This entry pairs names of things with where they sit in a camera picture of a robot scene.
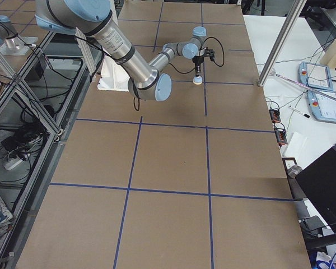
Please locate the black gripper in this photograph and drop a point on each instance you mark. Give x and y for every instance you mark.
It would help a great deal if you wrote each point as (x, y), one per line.
(197, 62)

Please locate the blue and cream bell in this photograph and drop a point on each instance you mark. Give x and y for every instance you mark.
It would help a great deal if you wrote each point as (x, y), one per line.
(197, 80)

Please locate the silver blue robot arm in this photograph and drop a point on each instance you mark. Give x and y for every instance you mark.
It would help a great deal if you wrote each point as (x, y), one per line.
(11, 42)
(95, 20)

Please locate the orange black connector upper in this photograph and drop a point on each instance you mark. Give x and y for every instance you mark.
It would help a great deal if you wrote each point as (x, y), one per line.
(275, 115)

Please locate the orange black connector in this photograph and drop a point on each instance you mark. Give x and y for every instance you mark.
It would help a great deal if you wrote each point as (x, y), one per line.
(275, 115)
(280, 134)

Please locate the orange black connector lower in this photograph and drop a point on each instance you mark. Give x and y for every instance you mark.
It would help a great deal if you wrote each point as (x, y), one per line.
(280, 134)

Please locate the brown paper table cover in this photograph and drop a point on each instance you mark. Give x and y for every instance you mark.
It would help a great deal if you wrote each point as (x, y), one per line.
(195, 181)

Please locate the black marker pen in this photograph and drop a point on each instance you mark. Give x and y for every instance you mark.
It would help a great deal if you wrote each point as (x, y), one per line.
(299, 112)

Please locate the upper blue teach pendant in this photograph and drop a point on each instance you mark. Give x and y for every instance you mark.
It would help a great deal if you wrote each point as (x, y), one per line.
(315, 76)

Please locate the blue teach pendant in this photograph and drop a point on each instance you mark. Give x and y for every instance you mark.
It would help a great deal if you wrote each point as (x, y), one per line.
(322, 108)
(315, 76)

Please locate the white folded paper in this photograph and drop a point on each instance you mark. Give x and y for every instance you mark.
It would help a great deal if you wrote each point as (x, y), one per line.
(295, 145)

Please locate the lower blue teach pendant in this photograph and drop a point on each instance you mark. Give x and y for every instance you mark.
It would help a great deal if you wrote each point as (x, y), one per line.
(322, 108)

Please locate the black monitor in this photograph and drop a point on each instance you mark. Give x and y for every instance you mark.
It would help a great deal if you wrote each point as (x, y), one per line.
(318, 182)

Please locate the white power strip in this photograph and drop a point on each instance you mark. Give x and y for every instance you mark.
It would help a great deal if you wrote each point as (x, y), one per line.
(11, 163)

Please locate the white camera stand post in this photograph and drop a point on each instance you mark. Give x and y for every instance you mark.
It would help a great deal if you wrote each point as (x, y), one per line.
(113, 76)

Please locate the aluminium frame post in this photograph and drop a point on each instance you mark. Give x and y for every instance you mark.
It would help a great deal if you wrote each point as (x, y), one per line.
(287, 26)

